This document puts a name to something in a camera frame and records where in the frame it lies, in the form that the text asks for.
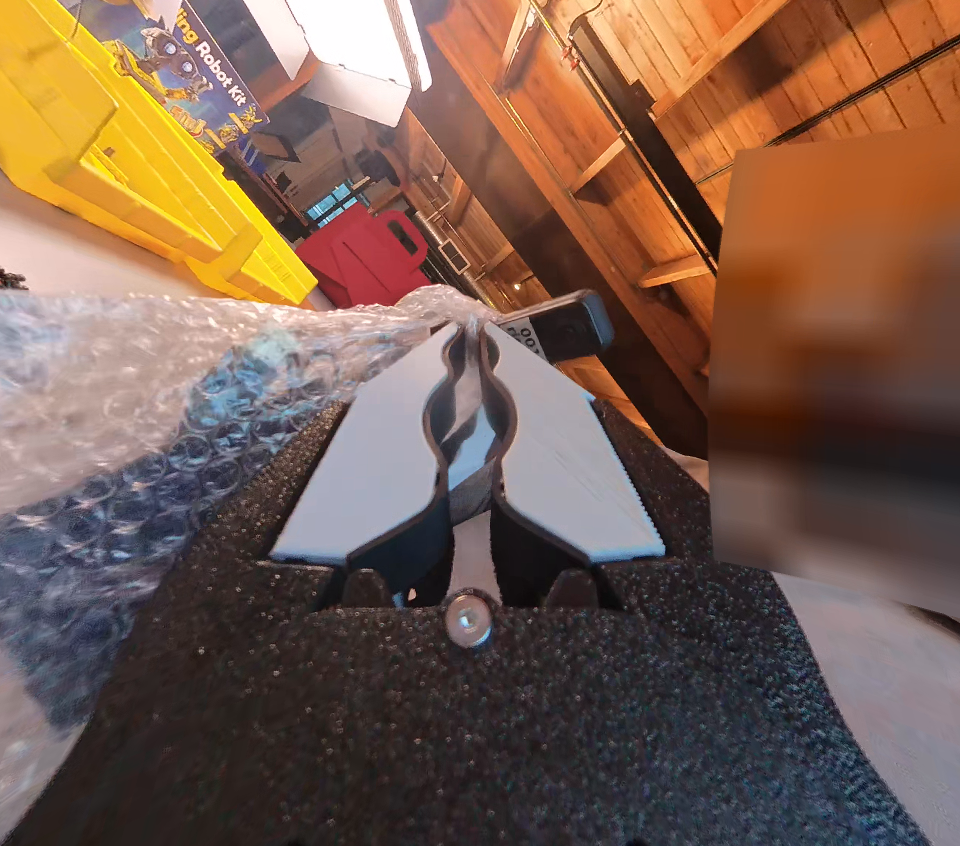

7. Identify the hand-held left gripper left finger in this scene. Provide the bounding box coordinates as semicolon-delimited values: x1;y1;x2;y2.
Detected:
268;322;460;609

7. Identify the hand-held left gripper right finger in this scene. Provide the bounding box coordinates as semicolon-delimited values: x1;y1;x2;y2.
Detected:
480;321;667;609

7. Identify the clear bubble wrap sheet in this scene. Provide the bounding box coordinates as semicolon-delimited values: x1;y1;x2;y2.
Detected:
0;283;500;810

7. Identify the black perforated building block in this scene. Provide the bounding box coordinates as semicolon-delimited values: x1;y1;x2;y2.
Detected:
0;343;346;705

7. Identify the yellow storage bin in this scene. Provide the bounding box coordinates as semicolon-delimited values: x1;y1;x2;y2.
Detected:
183;201;320;307
0;0;260;266

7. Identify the red plastic crate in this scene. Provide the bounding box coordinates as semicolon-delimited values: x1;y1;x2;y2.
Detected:
294;208;432;311

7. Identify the person's beige hoodie torso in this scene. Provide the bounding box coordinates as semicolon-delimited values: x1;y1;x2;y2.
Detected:
660;448;960;846

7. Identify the blue toy kit box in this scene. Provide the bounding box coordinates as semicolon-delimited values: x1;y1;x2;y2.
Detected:
0;0;271;157

